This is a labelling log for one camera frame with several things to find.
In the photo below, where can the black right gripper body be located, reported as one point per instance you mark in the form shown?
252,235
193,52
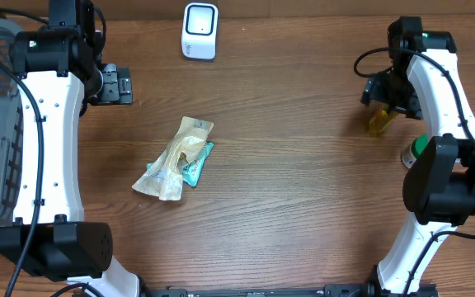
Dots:
396,90

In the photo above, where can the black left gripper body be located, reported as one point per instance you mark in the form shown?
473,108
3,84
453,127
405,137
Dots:
111,85

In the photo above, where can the yellow oil bottle silver cap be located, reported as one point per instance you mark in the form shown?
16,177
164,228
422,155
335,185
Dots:
381,120

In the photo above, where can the green lid jar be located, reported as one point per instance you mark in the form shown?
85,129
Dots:
410,153

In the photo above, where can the brown snack package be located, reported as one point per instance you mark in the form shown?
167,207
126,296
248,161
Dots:
164,179

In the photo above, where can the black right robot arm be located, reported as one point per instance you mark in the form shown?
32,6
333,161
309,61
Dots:
439,188

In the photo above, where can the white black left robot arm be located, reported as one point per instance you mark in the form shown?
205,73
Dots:
59,73

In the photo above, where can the white black barcode scanner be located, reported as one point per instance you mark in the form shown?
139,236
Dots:
199,31

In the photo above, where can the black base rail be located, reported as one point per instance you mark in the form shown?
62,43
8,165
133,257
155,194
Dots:
254,293

